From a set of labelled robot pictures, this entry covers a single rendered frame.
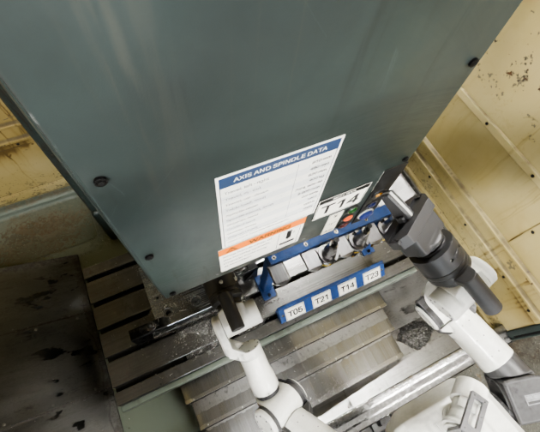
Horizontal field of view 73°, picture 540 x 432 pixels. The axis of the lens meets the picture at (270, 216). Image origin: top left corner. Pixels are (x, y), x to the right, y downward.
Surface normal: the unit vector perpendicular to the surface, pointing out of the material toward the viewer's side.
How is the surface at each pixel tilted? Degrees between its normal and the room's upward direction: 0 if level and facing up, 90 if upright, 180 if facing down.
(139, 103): 90
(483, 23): 90
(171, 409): 0
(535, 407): 19
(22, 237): 0
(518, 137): 90
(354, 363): 8
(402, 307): 24
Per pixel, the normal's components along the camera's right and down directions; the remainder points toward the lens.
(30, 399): 0.42, -0.52
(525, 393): -0.19, -0.26
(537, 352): 0.07, -0.44
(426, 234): 0.47, -0.11
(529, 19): -0.90, 0.35
